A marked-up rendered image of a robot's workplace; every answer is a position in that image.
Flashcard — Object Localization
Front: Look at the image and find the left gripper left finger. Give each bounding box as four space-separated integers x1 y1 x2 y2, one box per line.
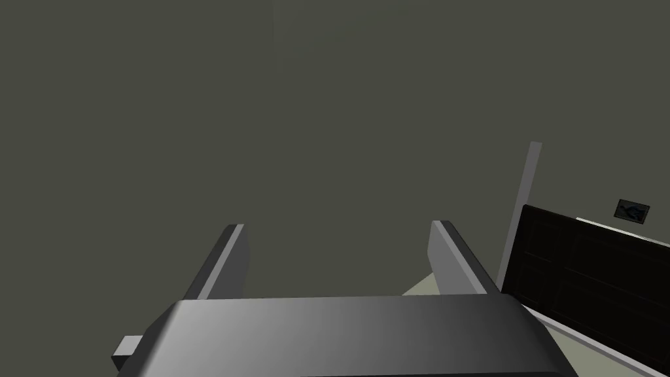
183 223 251 301

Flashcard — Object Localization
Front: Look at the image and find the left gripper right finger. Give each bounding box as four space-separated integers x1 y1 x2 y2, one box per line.
427 219 501 296

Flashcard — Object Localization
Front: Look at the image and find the dark panelled door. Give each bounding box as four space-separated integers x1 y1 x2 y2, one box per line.
501 204 670 363

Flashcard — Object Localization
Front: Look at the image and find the small framed wall picture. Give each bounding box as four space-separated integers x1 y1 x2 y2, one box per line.
613 198 651 225

